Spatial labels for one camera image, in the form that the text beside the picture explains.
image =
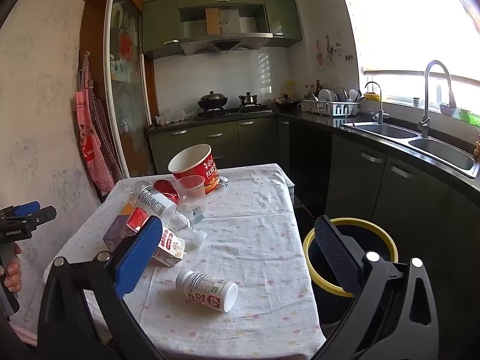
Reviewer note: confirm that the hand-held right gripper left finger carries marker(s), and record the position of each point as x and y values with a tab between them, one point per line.
138	255

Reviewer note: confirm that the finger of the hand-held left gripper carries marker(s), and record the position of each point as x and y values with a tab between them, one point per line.
43	215
26	207

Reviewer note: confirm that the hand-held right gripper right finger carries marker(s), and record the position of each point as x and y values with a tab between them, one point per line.
335	257

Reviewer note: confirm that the small purple brown box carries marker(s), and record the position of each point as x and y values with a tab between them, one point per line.
114	234

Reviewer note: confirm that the yellow rimmed blue bin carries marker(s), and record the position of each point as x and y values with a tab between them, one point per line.
386	245

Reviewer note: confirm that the clear plastic cup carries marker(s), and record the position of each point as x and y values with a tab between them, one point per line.
191	189

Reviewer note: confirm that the person's left hand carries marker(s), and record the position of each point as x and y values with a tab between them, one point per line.
14	273

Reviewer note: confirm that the white red milk carton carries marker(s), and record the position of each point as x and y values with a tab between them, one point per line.
170	245

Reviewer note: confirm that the clear plastic bottle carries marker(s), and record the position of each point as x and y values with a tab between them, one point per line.
155	202

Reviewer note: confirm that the crumpled clear wrapper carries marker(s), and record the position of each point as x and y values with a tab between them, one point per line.
197	213

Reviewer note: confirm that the white yogurt bottle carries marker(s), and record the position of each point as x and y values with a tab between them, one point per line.
206	288

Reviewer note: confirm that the dark lower cabinets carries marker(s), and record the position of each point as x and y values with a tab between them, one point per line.
356	183

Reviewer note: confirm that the pink red apron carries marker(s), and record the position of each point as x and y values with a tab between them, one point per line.
90	138

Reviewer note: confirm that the white dotted tablecloth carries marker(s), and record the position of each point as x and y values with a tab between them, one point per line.
243	232

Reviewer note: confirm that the red noodle bucket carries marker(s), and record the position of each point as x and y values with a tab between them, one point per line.
198	168

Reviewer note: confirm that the checked apron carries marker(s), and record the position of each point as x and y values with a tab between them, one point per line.
107	131

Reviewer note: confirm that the silver wrapper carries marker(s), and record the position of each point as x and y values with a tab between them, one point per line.
224	182

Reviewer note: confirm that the clear plastic bags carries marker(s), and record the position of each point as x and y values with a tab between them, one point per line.
172	118

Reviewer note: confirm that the green lower cabinets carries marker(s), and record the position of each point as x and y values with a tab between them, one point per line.
255	138

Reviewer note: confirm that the green cabinets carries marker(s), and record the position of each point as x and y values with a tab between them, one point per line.
161	22
255	138

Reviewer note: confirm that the double steel sink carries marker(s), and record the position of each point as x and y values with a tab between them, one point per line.
442	157

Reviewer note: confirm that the white dish rack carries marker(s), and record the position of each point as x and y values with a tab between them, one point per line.
330	108

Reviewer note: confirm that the small steel faucet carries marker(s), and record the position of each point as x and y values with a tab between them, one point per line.
380	108

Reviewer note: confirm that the sliding glass door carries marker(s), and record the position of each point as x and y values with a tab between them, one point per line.
127	82

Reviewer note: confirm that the black pan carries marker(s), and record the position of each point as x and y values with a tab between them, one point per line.
288	103

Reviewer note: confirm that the row of white plates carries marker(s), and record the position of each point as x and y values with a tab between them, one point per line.
328	95

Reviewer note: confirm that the yellow sponge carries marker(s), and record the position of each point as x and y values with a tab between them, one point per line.
372	97

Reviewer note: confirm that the black wok with lid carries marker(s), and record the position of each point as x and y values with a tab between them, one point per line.
212	101

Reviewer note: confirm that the gas stove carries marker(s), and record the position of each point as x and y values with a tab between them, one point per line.
240	111

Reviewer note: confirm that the small glass jar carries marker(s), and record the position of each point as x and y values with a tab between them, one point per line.
416	102

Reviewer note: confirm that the tall steel faucet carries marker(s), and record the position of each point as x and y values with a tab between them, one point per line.
427	101

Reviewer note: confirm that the purple bowl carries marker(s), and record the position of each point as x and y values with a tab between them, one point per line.
448	110

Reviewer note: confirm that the green plastic container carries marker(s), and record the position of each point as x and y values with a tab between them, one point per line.
470	118

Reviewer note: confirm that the green upper cabinets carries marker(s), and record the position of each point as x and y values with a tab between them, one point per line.
161	22

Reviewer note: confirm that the steel range hood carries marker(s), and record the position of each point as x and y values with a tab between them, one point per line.
225	41

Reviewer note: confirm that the window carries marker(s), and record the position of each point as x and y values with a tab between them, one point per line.
405	26

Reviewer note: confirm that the wooden board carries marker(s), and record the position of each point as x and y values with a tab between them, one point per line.
213	21

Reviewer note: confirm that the wall stickers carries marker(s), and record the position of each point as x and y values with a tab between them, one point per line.
319	54

